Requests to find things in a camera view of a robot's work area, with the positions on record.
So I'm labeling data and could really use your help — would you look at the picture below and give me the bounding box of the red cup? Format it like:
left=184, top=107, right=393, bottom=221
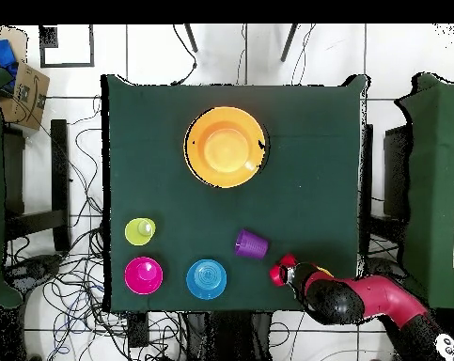
left=269, top=261, right=290, bottom=288

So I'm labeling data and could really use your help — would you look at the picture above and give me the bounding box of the purple cup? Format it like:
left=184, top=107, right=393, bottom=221
left=233, top=228, right=270, bottom=260

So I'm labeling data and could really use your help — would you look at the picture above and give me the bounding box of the large orange bowl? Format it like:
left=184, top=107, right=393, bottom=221
left=182, top=105, right=268, bottom=189

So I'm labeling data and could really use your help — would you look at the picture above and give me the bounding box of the small blue bowl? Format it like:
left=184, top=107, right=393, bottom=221
left=185, top=258, right=228, bottom=301

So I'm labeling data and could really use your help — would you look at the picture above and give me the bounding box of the dark grey floor device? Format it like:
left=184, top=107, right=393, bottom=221
left=363, top=257, right=404, bottom=281

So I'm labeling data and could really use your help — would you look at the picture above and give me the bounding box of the dark green tablecloth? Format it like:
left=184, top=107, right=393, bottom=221
left=100, top=73, right=371, bottom=314

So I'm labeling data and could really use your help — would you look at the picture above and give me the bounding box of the small red bowl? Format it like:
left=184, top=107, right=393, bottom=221
left=123, top=256, right=164, bottom=296

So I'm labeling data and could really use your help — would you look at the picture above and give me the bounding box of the pale yellow translucent cup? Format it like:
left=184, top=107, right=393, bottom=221
left=124, top=216, right=157, bottom=247

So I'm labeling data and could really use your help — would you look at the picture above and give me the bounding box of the black power strip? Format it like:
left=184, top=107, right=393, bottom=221
left=127, top=311, right=149, bottom=349

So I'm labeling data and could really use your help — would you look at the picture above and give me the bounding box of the black tripod leg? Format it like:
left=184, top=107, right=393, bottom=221
left=279, top=24, right=299, bottom=63
left=183, top=24, right=199, bottom=54

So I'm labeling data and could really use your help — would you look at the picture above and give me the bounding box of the black metal stand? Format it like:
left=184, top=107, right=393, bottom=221
left=2, top=118, right=71, bottom=254

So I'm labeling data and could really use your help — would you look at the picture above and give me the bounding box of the black floor device with knob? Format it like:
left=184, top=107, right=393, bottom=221
left=6, top=254, right=64, bottom=287

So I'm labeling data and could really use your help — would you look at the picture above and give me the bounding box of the cardboard box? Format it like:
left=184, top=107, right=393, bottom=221
left=0, top=60, right=52, bottom=132

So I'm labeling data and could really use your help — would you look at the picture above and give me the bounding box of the flat cardboard sheet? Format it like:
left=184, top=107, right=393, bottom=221
left=0, top=24, right=29, bottom=63

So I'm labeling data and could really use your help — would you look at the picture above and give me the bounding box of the blue bag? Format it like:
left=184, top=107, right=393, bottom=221
left=0, top=39, right=20, bottom=89

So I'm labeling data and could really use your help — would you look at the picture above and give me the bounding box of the tangle of floor cables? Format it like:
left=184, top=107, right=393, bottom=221
left=2, top=95, right=190, bottom=361

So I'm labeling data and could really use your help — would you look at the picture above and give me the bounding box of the black cable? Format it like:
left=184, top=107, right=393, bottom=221
left=171, top=24, right=198, bottom=86

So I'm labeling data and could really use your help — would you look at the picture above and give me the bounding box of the black square floor frame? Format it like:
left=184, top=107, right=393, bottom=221
left=38, top=24, right=96, bottom=70

